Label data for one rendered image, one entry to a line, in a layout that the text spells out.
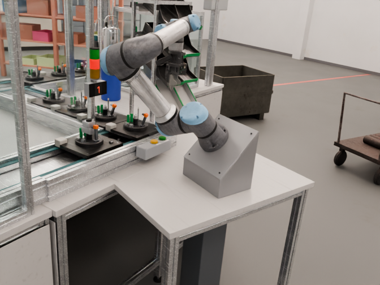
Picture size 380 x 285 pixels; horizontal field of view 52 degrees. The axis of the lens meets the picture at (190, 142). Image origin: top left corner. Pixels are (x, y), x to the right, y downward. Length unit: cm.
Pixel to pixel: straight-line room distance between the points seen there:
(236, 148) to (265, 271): 124
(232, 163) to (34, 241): 88
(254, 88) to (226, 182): 397
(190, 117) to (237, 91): 379
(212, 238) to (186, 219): 48
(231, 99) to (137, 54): 399
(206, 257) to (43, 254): 82
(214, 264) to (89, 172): 85
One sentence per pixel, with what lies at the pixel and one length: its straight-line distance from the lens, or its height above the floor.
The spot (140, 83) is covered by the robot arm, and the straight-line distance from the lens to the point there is 167.
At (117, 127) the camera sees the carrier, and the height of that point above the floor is 97.
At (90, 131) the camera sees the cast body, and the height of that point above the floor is 104.
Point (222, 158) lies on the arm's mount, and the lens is 180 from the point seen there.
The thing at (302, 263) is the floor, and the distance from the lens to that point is 298.
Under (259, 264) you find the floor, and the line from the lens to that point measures 287.
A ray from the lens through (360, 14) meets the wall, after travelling 1184.
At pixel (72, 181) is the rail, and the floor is 91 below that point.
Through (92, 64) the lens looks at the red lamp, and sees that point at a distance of 210.
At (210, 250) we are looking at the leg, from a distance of 212.
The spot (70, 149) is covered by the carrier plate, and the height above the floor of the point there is 97.
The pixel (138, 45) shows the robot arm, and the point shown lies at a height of 152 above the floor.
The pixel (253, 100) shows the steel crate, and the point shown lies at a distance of 572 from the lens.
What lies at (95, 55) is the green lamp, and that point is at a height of 138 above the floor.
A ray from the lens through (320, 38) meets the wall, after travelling 1246.
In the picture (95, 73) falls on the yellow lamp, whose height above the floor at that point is 129.
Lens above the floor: 173
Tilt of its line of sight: 21 degrees down
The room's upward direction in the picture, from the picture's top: 5 degrees clockwise
